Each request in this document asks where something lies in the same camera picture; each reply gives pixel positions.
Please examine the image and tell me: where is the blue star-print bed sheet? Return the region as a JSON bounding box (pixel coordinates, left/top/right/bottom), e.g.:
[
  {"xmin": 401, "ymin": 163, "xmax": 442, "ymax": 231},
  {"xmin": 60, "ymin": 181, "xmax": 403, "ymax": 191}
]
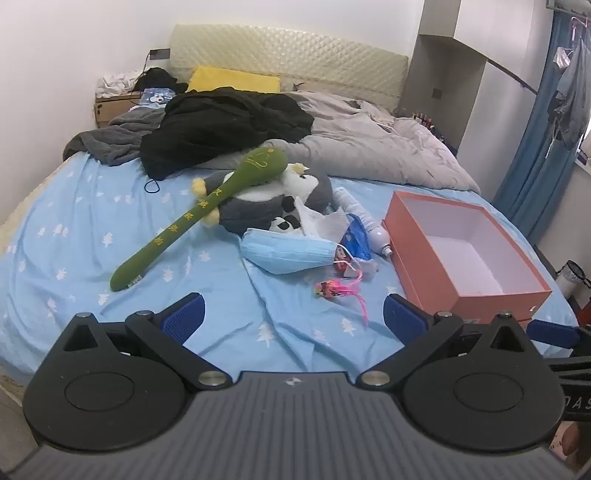
[{"xmin": 0, "ymin": 150, "xmax": 580, "ymax": 386}]

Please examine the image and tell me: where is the blue face mask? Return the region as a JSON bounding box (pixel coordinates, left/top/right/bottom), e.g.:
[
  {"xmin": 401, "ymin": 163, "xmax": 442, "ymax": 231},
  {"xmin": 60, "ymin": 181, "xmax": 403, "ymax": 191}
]
[{"xmin": 240, "ymin": 227, "xmax": 340, "ymax": 276}]

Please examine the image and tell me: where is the row of cosmetic bottles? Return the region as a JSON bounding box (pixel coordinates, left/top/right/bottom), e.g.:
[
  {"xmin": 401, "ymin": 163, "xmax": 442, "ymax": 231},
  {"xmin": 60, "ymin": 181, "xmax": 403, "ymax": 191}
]
[{"xmin": 409, "ymin": 111, "xmax": 437, "ymax": 132}]

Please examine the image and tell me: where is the crumpled white cloth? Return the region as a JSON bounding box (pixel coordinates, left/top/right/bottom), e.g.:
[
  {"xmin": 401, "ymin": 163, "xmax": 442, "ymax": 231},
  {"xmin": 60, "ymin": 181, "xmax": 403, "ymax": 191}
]
[{"xmin": 96, "ymin": 70, "xmax": 141, "ymax": 99}]

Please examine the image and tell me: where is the long green plush toy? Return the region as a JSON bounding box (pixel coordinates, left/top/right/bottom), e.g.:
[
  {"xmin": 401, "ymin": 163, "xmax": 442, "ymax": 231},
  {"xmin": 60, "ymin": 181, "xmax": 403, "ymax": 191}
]
[{"xmin": 110, "ymin": 147, "xmax": 289, "ymax": 292}]

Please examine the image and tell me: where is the black bag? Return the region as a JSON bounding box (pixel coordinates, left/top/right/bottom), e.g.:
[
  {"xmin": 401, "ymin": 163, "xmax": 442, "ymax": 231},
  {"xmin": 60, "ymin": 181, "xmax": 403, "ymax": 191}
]
[{"xmin": 134, "ymin": 68, "xmax": 188, "ymax": 93}]

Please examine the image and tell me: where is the hanging grey-blue garment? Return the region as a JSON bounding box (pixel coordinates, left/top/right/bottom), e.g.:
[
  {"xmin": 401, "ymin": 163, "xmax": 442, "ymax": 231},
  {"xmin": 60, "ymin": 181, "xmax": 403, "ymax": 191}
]
[{"xmin": 547, "ymin": 44, "xmax": 591, "ymax": 148}]

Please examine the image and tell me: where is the blue printed plastic packet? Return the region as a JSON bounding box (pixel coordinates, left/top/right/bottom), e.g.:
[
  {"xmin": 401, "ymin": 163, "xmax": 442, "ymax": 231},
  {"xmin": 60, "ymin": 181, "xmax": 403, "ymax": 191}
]
[{"xmin": 335, "ymin": 213, "xmax": 377, "ymax": 278}]

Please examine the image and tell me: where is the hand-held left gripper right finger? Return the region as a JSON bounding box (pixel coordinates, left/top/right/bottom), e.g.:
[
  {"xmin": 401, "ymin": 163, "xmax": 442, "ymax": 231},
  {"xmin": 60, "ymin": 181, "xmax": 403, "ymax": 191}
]
[{"xmin": 361, "ymin": 294, "xmax": 532, "ymax": 387}]

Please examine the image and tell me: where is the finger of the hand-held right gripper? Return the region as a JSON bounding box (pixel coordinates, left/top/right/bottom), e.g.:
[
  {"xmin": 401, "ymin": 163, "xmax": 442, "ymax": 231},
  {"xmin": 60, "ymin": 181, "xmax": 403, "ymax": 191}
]
[{"xmin": 526, "ymin": 318, "xmax": 591, "ymax": 357}]

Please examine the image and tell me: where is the grey niche cabinet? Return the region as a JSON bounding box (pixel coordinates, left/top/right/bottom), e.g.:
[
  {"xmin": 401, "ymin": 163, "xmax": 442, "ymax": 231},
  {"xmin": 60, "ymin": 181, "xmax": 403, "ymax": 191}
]
[{"xmin": 397, "ymin": 0, "xmax": 490, "ymax": 158}]

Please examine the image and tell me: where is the white spray bottle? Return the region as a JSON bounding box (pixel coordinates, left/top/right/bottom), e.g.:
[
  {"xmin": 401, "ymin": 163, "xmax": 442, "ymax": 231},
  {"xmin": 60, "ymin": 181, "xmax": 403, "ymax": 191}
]
[{"xmin": 333, "ymin": 187, "xmax": 394, "ymax": 257}]

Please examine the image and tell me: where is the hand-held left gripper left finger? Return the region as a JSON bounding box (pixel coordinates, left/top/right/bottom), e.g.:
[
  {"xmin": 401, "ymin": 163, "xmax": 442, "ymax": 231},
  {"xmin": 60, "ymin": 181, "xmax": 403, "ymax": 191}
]
[{"xmin": 60, "ymin": 292, "xmax": 234, "ymax": 388}]

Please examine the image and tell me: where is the pink cardboard box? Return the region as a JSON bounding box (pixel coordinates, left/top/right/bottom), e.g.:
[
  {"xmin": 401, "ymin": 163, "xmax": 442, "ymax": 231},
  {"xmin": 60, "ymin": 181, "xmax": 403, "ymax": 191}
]
[{"xmin": 382, "ymin": 191, "xmax": 553, "ymax": 329}]

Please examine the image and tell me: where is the small panda plush toy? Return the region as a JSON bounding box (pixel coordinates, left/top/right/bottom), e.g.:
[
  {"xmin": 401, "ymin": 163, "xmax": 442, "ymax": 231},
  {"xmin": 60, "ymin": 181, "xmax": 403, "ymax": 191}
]
[{"xmin": 269, "ymin": 196, "xmax": 305, "ymax": 234}]

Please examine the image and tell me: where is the light grey duvet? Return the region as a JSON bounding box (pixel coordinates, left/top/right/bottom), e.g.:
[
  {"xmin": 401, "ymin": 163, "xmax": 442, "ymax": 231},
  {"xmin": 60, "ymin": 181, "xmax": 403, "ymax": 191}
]
[{"xmin": 203, "ymin": 91, "xmax": 481, "ymax": 193}]

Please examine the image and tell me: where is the black jacket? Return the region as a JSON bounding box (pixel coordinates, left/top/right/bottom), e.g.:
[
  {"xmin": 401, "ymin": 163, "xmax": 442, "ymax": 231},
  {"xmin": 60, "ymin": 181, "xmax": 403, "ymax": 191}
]
[{"xmin": 140, "ymin": 88, "xmax": 315, "ymax": 181}]

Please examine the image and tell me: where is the cream quilted headboard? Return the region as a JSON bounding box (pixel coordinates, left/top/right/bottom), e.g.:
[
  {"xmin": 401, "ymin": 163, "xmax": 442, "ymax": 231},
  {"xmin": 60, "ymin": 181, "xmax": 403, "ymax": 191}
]
[{"xmin": 168, "ymin": 24, "xmax": 409, "ymax": 114}]

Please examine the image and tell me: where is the blue curtain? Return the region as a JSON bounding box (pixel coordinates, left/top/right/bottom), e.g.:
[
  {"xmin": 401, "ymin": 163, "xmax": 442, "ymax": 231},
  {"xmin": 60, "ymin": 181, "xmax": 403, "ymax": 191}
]
[{"xmin": 493, "ymin": 11, "xmax": 591, "ymax": 245}]

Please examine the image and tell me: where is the pink feather toy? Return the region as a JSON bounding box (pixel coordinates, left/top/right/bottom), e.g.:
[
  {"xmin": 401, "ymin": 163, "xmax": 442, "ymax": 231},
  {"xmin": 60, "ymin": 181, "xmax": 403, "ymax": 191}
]
[{"xmin": 315, "ymin": 270, "xmax": 370, "ymax": 324}]

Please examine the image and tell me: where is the brown cardboard box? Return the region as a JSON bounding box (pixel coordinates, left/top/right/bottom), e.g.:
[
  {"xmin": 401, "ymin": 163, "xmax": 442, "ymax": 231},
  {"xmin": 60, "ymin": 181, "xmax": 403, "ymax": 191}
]
[{"xmin": 95, "ymin": 90, "xmax": 144, "ymax": 129}]

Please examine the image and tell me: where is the grey penguin plush toy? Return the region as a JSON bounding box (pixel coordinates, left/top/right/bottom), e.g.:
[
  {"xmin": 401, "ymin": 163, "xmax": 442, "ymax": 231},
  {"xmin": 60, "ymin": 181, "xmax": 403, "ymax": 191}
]
[{"xmin": 193, "ymin": 162, "xmax": 334, "ymax": 236}]

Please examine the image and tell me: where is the white trash bin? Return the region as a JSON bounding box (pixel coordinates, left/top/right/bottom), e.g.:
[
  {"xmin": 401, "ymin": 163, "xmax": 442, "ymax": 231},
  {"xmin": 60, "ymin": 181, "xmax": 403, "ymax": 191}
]
[{"xmin": 555, "ymin": 260, "xmax": 587, "ymax": 296}]

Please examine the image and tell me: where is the person's right hand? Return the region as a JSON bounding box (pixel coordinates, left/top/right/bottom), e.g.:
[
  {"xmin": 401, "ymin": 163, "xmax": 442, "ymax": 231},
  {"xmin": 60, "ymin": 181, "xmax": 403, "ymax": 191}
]
[{"xmin": 556, "ymin": 422, "xmax": 591, "ymax": 469}]

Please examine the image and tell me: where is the dark grey blanket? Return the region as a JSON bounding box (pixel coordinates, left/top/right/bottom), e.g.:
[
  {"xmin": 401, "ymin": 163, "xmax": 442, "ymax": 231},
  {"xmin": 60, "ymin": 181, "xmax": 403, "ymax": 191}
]
[{"xmin": 63, "ymin": 107, "xmax": 167, "ymax": 166}]

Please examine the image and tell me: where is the blue printed pouch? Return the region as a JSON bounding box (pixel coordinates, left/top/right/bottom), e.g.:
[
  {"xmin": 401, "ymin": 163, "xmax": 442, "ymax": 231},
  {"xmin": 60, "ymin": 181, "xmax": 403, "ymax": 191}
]
[{"xmin": 139, "ymin": 88, "xmax": 176, "ymax": 106}]

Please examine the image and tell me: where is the yellow pillow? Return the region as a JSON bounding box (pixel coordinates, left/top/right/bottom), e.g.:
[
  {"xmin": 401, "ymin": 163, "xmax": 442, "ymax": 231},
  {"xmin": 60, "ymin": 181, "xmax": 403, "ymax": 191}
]
[{"xmin": 187, "ymin": 66, "xmax": 281, "ymax": 93}]

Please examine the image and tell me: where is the dark clothes rail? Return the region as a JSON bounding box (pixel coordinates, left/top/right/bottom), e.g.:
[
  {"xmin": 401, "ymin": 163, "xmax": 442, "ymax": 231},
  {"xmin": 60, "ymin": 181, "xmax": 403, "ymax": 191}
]
[{"xmin": 487, "ymin": 58, "xmax": 539, "ymax": 93}]

